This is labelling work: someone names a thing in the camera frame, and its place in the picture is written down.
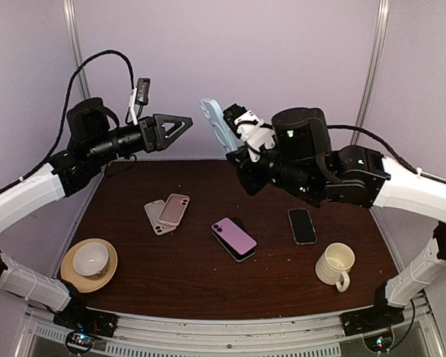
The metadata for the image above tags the light blue phone case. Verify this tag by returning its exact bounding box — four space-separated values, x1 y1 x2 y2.
199 98 238 153

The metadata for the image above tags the pinkish beige phone case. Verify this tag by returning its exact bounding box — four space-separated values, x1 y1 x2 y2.
158 193 190 227

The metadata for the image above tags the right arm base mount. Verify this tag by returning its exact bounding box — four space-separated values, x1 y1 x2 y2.
340 307 404 354

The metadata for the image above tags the cream ribbed mug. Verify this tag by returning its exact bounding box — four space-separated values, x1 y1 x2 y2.
315 242 355 292

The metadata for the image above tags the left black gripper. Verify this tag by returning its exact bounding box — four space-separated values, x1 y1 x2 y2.
87 113 193 165

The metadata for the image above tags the tan saucer plate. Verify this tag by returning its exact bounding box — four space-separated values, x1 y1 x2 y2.
60 238 118 293

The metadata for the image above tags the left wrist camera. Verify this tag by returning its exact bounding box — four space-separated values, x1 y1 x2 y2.
125 77 151 125

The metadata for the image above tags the white bowl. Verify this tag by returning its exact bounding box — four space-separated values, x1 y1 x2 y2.
73 242 109 277

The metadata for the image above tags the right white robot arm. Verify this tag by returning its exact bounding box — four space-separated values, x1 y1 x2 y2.
223 105 446 329

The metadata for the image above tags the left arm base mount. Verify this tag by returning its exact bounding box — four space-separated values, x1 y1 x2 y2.
51 309 118 356

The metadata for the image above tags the aluminium corner post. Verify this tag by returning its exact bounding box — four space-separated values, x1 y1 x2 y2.
62 0 91 100
355 0 390 129

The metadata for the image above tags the dark phone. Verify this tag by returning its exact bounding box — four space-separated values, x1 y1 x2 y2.
212 216 256 263

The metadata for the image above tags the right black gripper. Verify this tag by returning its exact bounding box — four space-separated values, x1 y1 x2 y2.
228 144 320 199

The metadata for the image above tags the right aluminium corner post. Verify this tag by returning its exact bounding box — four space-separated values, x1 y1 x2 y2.
355 0 390 129

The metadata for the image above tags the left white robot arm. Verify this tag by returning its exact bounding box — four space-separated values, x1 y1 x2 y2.
0 97 193 330

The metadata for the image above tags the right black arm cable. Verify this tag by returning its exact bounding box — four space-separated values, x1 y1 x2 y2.
326 124 446 187

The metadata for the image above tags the left aluminium corner post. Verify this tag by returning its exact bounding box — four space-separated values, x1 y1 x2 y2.
62 0 91 100

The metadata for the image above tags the purple phone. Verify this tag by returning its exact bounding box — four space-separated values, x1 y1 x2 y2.
211 218 258 259
287 208 317 245

